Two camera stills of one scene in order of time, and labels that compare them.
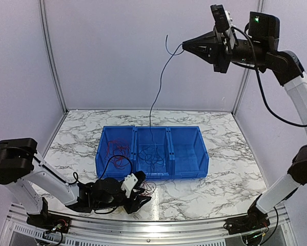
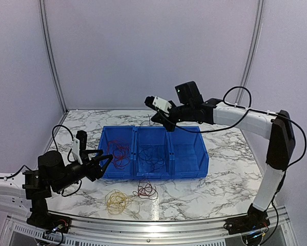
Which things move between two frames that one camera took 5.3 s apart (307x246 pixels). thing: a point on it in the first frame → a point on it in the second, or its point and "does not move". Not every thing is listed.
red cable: (118, 152) does not move
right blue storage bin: (188, 154) does not move
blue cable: (151, 158) → (146, 120)
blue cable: (151, 155) does not move
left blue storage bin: (115, 155) does not move
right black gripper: (221, 43) → (159, 118)
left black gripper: (135, 205) → (96, 172)
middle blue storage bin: (152, 151) does not move
